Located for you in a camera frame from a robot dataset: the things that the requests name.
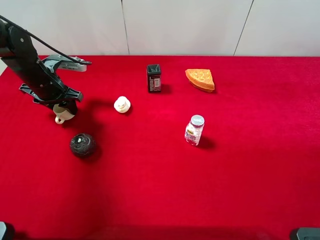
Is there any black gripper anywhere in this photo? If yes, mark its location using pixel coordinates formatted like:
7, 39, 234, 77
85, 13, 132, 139
19, 74, 83, 115

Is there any white ceramic cup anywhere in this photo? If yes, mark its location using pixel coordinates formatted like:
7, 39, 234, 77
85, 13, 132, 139
52, 104, 75, 125

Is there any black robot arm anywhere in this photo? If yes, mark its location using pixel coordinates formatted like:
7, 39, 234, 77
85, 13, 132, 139
0, 17, 91, 115

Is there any dark carved round ball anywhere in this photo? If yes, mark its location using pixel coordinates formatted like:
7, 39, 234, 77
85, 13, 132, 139
69, 133, 96, 158

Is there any white rubber duck toy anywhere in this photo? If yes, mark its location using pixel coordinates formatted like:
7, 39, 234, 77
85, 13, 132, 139
113, 96, 131, 114

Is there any black rectangular tin box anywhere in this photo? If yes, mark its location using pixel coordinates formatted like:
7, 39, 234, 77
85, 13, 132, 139
146, 64, 162, 93

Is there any red velvet table cloth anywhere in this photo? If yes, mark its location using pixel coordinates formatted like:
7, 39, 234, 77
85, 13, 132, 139
0, 56, 320, 240

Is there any clear candy bottle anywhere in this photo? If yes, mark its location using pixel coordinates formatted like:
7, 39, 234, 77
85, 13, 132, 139
184, 114, 205, 146

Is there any orange cake slice toy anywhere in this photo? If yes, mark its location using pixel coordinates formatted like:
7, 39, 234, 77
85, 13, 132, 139
185, 68, 215, 93

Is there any dark base bottom left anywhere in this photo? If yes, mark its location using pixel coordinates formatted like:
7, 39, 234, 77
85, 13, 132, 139
0, 221, 15, 240

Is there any dark base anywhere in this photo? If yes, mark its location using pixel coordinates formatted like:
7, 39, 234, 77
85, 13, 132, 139
0, 221, 15, 240
289, 227, 320, 240

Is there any dark base bottom right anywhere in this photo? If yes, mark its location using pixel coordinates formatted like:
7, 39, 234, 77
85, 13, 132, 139
289, 227, 320, 240

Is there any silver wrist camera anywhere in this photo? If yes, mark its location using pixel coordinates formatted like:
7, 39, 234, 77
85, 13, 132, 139
42, 54, 87, 73

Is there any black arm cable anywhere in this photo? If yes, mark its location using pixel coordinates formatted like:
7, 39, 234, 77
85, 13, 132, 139
0, 14, 93, 65

